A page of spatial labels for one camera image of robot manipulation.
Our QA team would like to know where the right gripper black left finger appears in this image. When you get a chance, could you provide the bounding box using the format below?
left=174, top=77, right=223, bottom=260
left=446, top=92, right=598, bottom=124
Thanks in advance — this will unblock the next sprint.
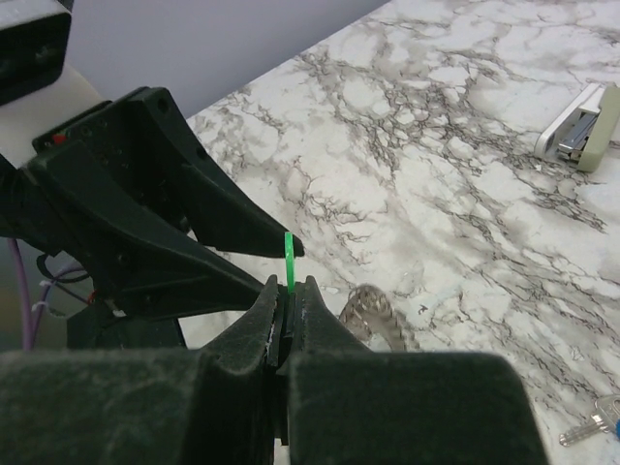
left=1, top=278, right=279, bottom=464

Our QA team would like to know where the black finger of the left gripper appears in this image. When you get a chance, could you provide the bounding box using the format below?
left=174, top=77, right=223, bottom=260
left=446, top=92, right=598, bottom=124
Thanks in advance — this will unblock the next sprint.
left=159, top=89, right=287, bottom=257
left=28, top=144, right=263, bottom=319

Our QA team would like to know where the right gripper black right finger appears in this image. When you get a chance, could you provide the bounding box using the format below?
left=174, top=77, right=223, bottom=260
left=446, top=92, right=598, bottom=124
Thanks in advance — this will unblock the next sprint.
left=286, top=277, right=547, bottom=464

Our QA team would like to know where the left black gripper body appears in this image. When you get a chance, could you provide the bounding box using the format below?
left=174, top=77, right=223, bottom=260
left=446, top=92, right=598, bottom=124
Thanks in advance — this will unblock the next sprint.
left=1, top=87, right=191, bottom=349

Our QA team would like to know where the green key tag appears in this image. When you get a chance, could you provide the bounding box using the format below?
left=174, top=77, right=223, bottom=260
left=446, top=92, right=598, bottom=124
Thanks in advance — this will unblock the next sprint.
left=284, top=232, right=295, bottom=295

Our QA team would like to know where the silver loose key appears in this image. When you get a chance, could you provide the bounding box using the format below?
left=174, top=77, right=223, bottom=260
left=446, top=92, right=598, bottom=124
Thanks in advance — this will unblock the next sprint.
left=558, top=394, right=619, bottom=447

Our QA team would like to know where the beige stapler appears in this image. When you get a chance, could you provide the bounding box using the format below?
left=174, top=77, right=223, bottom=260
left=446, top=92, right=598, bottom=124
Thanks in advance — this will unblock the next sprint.
left=534, top=83, right=619, bottom=173

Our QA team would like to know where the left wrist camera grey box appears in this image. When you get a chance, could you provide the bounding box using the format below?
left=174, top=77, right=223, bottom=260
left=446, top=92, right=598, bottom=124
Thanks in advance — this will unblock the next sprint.
left=1, top=1, right=103, bottom=169

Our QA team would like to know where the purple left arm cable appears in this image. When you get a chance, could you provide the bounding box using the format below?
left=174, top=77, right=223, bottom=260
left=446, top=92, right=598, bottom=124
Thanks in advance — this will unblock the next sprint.
left=7, top=239, right=88, bottom=350

